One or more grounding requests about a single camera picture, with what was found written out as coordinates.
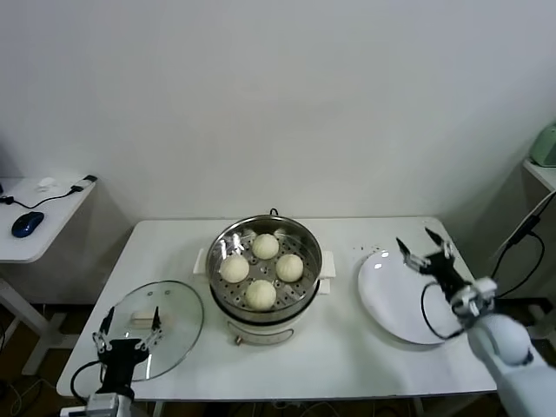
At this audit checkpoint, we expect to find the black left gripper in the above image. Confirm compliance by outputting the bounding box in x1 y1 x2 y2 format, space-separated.
91 306 165 394

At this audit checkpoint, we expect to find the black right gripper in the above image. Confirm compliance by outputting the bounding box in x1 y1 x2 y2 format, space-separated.
395 226 473 303

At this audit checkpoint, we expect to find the round glass pot lid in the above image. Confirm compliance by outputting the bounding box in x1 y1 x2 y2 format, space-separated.
98 280 206 383

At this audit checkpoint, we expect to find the white steamed baozi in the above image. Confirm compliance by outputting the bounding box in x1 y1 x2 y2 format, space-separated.
245 280 278 311
220 255 251 284
252 233 281 261
275 254 305 283

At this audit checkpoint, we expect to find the stainless steel steamer basket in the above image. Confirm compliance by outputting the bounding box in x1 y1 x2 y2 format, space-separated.
193 215 338 325

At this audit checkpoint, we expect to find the white round plate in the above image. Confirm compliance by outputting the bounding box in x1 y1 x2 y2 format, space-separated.
357 249 467 346

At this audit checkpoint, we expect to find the cream electric pot base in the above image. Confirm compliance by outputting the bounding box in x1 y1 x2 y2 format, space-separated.
210 277 334 347

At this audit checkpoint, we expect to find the white side table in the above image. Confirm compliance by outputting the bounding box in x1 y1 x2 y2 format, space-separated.
0 175 99 375

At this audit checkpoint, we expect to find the white side shelf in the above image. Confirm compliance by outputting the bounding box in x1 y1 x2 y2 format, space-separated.
522 157 556 193

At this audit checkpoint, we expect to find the blue computer mouse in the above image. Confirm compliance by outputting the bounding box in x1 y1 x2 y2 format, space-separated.
11 210 46 239

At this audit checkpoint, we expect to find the pale green appliance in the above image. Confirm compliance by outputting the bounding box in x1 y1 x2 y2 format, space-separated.
530 123 556 169

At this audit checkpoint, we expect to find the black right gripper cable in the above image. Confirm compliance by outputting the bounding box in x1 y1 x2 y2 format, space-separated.
420 280 468 341

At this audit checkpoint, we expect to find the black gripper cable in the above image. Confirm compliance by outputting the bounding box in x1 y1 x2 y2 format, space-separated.
69 359 106 403
420 280 468 341

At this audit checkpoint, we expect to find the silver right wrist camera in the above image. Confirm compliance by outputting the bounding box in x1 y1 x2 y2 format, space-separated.
450 277 499 321

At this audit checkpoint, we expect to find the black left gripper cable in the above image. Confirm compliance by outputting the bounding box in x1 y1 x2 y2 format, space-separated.
69 359 106 403

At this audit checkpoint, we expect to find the black usb adapter cable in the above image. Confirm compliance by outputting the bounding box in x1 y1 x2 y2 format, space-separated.
0 174 98 210

